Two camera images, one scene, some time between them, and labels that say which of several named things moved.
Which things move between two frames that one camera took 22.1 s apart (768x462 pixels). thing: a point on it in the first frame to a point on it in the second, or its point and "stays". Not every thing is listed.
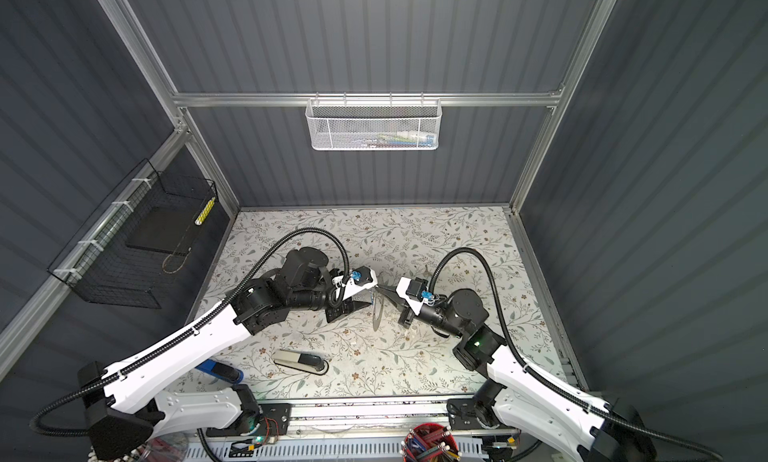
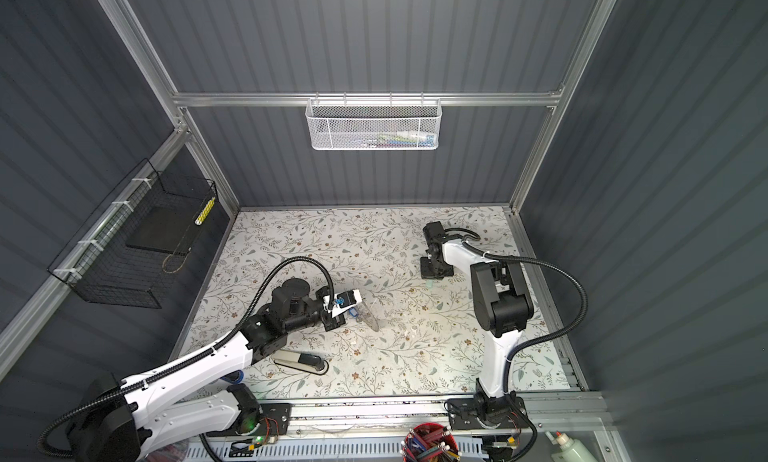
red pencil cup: (429, 442) stays
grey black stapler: (301, 361) stays
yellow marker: (204, 211) stays
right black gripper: (401, 303) to (427, 274)
